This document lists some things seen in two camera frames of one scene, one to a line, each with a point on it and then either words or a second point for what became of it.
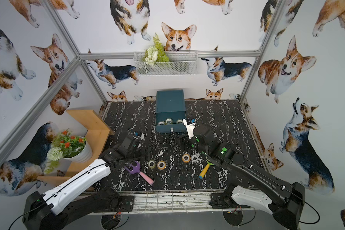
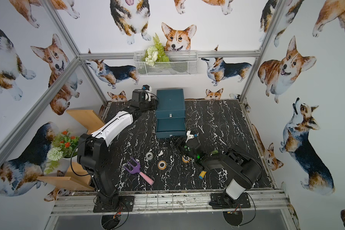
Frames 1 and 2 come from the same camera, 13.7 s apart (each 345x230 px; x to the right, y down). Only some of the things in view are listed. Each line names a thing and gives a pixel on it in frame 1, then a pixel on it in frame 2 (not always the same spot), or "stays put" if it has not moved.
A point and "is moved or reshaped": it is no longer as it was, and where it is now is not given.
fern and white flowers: (155, 53) stays put
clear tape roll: (168, 120) to (149, 155)
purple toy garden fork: (136, 170) stays put
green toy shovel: (201, 176) stays put
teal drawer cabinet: (170, 104) is moved or reshaped
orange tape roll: (186, 158) stays put
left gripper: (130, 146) to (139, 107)
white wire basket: (181, 63) stays put
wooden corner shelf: (97, 133) stays put
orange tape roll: (161, 165) stays put
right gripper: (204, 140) to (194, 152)
